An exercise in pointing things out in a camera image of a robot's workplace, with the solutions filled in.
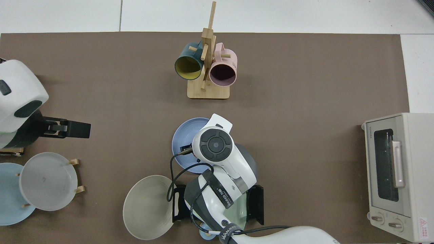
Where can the wooden plate rack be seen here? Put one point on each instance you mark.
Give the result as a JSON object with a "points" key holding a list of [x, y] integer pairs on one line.
{"points": [[80, 189]]}

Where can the grey plate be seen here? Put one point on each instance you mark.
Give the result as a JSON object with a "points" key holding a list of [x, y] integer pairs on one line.
{"points": [[47, 181]]}

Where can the beige plate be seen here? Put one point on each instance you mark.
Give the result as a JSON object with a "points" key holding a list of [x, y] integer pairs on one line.
{"points": [[147, 206]]}

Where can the green plate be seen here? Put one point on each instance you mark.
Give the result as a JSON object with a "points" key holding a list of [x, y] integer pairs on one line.
{"points": [[239, 213]]}

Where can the black dish rack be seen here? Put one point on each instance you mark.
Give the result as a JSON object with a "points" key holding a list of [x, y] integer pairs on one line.
{"points": [[256, 203]]}

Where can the light blue plate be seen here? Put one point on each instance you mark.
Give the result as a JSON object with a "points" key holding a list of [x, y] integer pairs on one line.
{"points": [[10, 203]]}

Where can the wooden cup stand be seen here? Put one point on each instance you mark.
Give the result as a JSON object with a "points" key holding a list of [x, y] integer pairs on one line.
{"points": [[208, 91]]}

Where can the dark blue mug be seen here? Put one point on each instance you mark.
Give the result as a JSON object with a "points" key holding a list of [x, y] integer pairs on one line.
{"points": [[186, 67]]}

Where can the pink mug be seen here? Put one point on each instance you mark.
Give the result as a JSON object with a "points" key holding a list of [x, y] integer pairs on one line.
{"points": [[223, 73]]}

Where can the small blue round thing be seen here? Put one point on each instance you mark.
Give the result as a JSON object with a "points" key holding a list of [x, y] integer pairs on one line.
{"points": [[203, 234]]}

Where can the brown table cloth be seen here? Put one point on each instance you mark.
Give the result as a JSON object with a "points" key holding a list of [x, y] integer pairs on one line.
{"points": [[305, 84]]}

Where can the pale toaster oven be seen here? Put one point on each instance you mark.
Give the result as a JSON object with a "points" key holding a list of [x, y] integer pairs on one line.
{"points": [[417, 189]]}

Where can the dark grey flat object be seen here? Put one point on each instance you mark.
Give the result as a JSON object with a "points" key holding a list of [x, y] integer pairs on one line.
{"points": [[430, 5]]}

